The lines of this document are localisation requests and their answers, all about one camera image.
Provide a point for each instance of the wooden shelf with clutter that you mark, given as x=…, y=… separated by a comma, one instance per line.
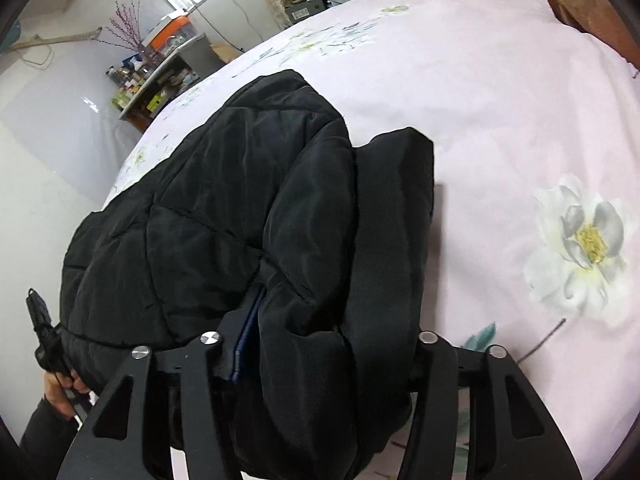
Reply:
x=183, y=68

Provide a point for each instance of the pink blossom branches vase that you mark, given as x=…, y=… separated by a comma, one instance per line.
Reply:
x=123, y=29

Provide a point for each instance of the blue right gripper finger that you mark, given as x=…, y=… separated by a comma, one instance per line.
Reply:
x=258, y=294

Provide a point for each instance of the black puffer jacket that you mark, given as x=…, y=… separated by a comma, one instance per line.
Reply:
x=270, y=192

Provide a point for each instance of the pink floral bed cover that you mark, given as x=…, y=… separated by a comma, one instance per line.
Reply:
x=535, y=240

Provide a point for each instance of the bear print plush blanket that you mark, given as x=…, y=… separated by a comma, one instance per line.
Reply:
x=600, y=19

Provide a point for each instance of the orange plastic storage box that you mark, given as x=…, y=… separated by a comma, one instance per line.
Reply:
x=171, y=32

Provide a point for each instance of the person left hand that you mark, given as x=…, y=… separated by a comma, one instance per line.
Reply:
x=55, y=385

